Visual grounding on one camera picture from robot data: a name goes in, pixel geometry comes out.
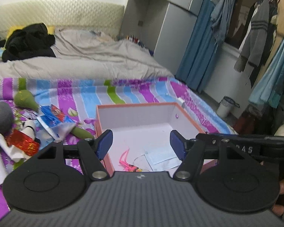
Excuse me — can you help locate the light blue face mask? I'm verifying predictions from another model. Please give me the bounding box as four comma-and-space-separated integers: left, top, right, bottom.
133, 147, 181, 172

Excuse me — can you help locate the pink flamingo toy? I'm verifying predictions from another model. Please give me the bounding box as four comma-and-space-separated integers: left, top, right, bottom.
119, 149, 143, 172

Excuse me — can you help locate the blue white mask package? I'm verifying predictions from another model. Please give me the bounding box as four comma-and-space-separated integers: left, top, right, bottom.
37, 105, 75, 140

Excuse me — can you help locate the red foil snack packet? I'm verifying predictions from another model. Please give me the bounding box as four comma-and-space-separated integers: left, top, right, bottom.
6, 130, 40, 156

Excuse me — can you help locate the person's right hand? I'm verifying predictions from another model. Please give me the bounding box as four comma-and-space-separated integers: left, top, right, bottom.
261, 161, 284, 217

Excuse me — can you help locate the pink cardboard box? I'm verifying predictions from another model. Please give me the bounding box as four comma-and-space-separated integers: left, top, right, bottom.
95, 103, 204, 175

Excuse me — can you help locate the striped colourful blanket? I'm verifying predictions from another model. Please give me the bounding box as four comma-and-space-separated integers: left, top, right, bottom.
0, 77, 235, 226

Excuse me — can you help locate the white waste bin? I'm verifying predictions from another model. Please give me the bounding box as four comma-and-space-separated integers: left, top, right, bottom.
216, 96, 240, 118

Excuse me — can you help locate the light blue hanging garment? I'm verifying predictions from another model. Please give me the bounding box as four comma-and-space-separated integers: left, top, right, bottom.
249, 39, 284, 108

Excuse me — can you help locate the white ribbed cloth toy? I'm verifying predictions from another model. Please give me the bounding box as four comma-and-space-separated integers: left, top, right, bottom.
0, 120, 40, 162

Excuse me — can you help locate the green plush massage hammer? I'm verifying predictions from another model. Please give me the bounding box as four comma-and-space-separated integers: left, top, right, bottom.
14, 90, 94, 139

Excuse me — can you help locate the penguin plush toy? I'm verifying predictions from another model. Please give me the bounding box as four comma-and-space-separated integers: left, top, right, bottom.
0, 101, 14, 135

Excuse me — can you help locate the grey duvet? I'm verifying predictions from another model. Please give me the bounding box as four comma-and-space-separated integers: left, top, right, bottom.
0, 28, 172, 79

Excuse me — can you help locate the grey striped hanging sweater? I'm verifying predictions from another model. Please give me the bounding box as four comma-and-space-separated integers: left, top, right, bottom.
234, 0, 276, 72

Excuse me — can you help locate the blue curtain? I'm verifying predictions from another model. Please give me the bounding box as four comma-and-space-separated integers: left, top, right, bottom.
175, 0, 240, 94

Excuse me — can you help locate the black clothes pile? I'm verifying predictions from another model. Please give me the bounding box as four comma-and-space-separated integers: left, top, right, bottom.
2, 23, 56, 62

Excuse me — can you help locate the yellow pillow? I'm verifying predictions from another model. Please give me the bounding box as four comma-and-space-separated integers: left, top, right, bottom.
6, 26, 55, 40

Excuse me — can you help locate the cream quilted headboard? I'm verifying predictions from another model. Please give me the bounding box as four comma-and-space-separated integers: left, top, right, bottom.
0, 0, 124, 38

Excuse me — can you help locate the hanging denim garment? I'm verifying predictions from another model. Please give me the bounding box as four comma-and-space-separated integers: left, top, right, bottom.
210, 0, 230, 44

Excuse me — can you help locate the grey wardrobe cabinet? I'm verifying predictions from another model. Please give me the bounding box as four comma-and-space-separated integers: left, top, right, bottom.
120, 0, 203, 74

